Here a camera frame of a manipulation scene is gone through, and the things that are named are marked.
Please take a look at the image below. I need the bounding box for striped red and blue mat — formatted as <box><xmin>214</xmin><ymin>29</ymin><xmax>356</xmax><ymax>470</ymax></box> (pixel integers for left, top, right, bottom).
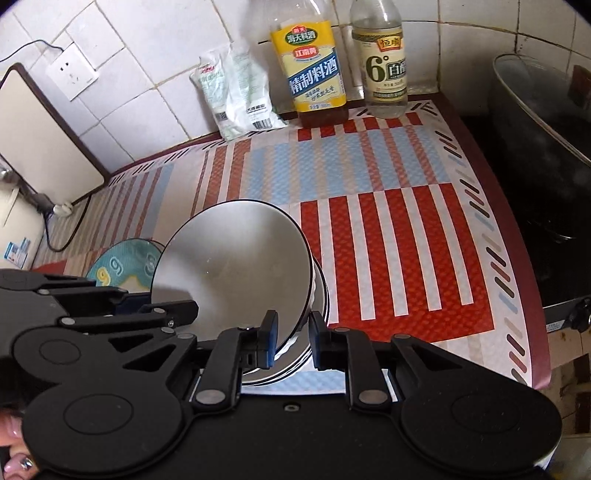
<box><xmin>30</xmin><ymin>100</ymin><xmax>533</xmax><ymax>394</ymax></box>

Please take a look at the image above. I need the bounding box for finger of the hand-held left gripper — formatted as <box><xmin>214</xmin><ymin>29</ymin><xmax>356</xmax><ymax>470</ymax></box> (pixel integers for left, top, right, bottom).
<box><xmin>0</xmin><ymin>270</ymin><xmax>151</xmax><ymax>308</ymax></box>
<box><xmin>59</xmin><ymin>299</ymin><xmax>200</xmax><ymax>336</ymax></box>

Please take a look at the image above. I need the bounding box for white wall socket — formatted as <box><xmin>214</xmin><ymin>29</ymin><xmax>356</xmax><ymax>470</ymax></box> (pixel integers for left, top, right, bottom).
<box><xmin>45</xmin><ymin>42</ymin><xmax>99</xmax><ymax>102</ymax></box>

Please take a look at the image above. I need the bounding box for person's left hand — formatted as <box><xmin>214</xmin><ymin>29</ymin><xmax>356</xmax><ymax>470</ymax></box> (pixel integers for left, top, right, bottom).
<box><xmin>0</xmin><ymin>411</ymin><xmax>41</xmax><ymax>477</ymax></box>

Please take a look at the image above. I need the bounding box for black wok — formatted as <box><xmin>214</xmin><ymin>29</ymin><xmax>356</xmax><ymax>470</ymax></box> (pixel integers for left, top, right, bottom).
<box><xmin>488</xmin><ymin>83</ymin><xmax>591</xmax><ymax>243</ymax></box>

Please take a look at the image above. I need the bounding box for beige cutting board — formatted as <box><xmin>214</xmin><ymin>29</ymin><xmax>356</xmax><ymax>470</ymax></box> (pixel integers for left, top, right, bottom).
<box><xmin>0</xmin><ymin>62</ymin><xmax>111</xmax><ymax>207</ymax></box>

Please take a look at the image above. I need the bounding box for teal plate with fried egg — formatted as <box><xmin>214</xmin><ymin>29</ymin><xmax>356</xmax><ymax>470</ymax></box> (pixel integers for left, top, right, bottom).
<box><xmin>85</xmin><ymin>237</ymin><xmax>165</xmax><ymax>297</ymax></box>

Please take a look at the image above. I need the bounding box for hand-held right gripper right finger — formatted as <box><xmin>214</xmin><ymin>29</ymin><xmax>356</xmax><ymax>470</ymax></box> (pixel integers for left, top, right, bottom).
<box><xmin>308</xmin><ymin>311</ymin><xmax>463</xmax><ymax>412</ymax></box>

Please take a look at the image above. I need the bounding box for glass pot lid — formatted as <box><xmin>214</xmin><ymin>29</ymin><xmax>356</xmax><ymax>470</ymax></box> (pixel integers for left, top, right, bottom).
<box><xmin>490</xmin><ymin>52</ymin><xmax>591</xmax><ymax>168</ymax></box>

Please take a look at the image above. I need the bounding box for black power cable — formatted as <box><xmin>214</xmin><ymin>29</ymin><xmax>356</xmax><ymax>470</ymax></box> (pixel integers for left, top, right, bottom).
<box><xmin>43</xmin><ymin>194</ymin><xmax>94</xmax><ymax>253</ymax></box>

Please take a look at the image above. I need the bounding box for yellow label cooking wine bottle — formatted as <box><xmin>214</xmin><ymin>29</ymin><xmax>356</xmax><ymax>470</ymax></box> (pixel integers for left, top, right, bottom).
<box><xmin>251</xmin><ymin>0</ymin><xmax>350</xmax><ymax>128</ymax></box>

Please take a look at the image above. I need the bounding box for thin black wire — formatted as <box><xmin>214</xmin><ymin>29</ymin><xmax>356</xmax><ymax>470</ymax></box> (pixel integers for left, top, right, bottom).
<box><xmin>0</xmin><ymin>39</ymin><xmax>66</xmax><ymax>66</ymax></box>

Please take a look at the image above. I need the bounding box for white plastic bag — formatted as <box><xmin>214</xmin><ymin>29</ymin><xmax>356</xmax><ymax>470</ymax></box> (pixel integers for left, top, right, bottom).
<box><xmin>189</xmin><ymin>39</ymin><xmax>288</xmax><ymax>142</ymax></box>

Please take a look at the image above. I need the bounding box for black stove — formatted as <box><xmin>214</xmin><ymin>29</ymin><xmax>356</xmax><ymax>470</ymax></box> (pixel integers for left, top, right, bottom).
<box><xmin>462</xmin><ymin>113</ymin><xmax>591</xmax><ymax>333</ymax></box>

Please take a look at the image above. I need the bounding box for clear vinegar bottle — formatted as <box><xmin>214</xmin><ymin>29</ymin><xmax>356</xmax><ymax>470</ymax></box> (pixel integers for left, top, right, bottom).
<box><xmin>349</xmin><ymin>0</ymin><xmax>410</xmax><ymax>119</ymax></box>

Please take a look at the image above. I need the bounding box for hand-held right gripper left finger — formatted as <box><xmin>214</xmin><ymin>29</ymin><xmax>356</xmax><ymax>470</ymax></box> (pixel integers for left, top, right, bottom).
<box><xmin>109</xmin><ymin>310</ymin><xmax>280</xmax><ymax>413</ymax></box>

